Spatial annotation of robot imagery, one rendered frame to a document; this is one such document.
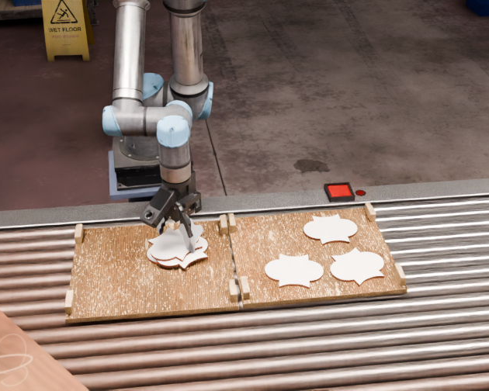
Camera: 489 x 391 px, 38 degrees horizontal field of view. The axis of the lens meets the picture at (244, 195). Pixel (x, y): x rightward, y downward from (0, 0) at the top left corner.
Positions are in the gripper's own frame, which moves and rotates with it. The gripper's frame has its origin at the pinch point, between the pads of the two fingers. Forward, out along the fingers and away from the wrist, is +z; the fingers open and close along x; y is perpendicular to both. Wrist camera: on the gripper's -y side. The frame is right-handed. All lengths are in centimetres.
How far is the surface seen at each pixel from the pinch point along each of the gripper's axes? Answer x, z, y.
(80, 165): 179, 97, 98
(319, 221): -22.4, 1.5, 34.0
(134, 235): 12.8, 2.3, -2.5
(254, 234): -11.7, 2.3, 18.7
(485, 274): -66, 5, 47
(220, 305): -23.0, 2.2, -7.9
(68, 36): 295, 79, 186
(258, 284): -25.3, 2.2, 3.7
